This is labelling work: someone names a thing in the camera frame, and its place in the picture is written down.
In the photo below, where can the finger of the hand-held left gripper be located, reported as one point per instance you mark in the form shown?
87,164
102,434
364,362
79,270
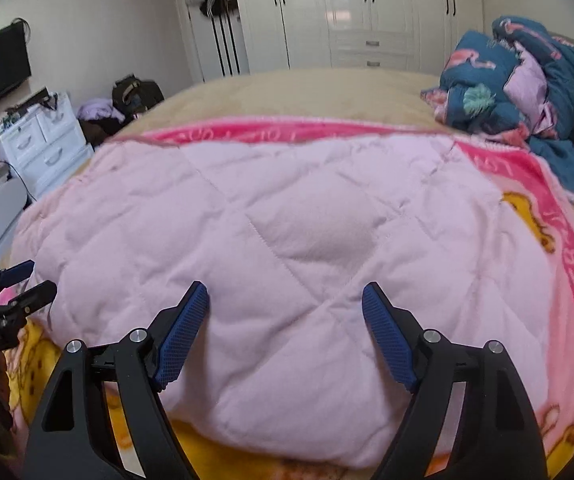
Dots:
17,271
34,297

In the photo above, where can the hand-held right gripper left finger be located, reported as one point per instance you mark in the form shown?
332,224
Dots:
182,330

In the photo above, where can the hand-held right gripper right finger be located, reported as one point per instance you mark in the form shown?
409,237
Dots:
387,330

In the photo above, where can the pink quilted jacket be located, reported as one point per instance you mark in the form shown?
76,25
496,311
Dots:
292,235

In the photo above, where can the purple clothes pile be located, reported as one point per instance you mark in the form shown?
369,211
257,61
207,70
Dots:
98,110

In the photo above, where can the white drawer dresser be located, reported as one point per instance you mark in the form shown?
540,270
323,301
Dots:
47,150

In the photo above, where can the black stand on dresser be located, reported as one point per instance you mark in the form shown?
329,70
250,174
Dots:
32,100

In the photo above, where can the pink printed blanket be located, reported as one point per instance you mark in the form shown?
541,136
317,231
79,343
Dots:
567,260

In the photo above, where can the dark brown bag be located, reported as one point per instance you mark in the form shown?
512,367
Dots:
137,95

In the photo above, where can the beige bed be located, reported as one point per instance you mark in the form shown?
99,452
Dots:
292,95

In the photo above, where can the blue floral quilt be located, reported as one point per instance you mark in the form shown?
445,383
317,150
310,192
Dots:
477,70

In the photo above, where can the white door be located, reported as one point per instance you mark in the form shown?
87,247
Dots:
217,50

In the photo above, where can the white wardrobe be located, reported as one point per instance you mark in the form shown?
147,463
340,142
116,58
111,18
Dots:
347,10

